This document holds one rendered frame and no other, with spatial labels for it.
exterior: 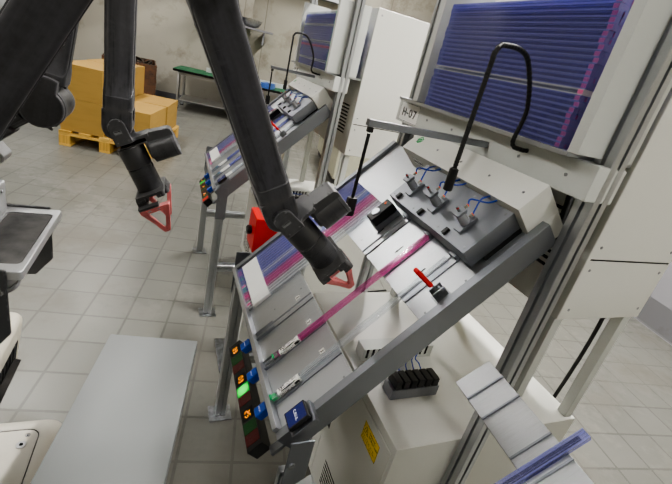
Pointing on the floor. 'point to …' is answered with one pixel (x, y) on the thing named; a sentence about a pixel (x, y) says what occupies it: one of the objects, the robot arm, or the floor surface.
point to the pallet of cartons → (161, 109)
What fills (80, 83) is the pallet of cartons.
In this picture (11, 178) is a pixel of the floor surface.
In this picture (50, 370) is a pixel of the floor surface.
